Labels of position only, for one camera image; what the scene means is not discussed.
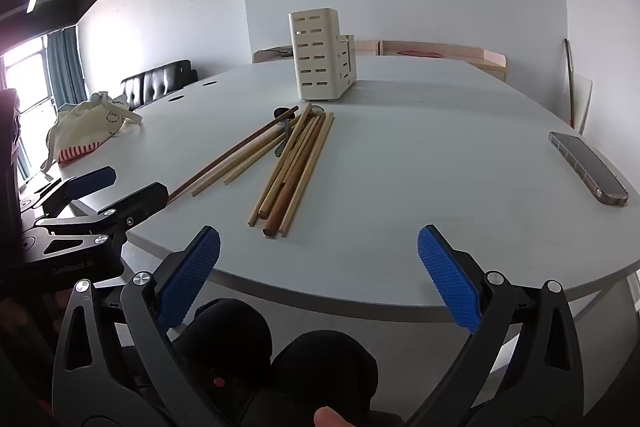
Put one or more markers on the pile of wooden chopsticks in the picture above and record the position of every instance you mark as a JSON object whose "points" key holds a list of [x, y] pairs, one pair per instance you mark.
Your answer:
{"points": [[295, 167]]}

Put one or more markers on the dark spoon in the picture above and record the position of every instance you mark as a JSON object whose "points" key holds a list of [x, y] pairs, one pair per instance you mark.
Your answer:
{"points": [[281, 112]]}

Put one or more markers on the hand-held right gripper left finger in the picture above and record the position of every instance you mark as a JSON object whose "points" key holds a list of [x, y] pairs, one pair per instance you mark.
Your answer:
{"points": [[192, 277]]}

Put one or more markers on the cream tote bag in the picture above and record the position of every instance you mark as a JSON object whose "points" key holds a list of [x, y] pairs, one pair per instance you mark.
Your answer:
{"points": [[85, 127]]}

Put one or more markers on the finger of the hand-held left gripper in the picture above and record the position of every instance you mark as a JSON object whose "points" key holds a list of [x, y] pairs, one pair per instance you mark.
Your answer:
{"points": [[95, 179], [142, 199]]}

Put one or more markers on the smartphone in clear case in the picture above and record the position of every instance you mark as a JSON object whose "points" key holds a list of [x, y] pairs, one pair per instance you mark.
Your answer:
{"points": [[590, 169]]}

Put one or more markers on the metal spoon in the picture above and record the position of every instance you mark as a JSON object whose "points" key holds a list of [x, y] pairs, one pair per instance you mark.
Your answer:
{"points": [[281, 146]]}

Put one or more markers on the cream slotted utensil holder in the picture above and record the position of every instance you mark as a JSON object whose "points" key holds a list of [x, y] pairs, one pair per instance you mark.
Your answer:
{"points": [[315, 57]]}

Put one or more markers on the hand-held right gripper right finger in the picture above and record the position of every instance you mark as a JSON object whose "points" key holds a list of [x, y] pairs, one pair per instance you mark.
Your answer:
{"points": [[450, 282]]}

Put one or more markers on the person's legs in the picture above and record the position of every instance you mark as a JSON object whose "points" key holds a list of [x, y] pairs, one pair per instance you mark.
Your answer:
{"points": [[320, 372]]}

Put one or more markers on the blue-grey curtain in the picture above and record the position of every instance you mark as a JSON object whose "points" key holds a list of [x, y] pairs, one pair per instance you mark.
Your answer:
{"points": [[65, 67]]}

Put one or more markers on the window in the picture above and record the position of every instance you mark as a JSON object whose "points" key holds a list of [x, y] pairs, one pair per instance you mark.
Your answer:
{"points": [[25, 77]]}

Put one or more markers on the person's right hand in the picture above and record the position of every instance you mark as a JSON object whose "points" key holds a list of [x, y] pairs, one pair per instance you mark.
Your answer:
{"points": [[327, 418]]}

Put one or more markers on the white leaning board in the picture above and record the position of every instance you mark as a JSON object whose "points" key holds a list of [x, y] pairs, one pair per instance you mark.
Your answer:
{"points": [[584, 102]]}

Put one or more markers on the black leather sofa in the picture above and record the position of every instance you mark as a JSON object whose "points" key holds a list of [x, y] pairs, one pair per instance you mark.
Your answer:
{"points": [[155, 82]]}

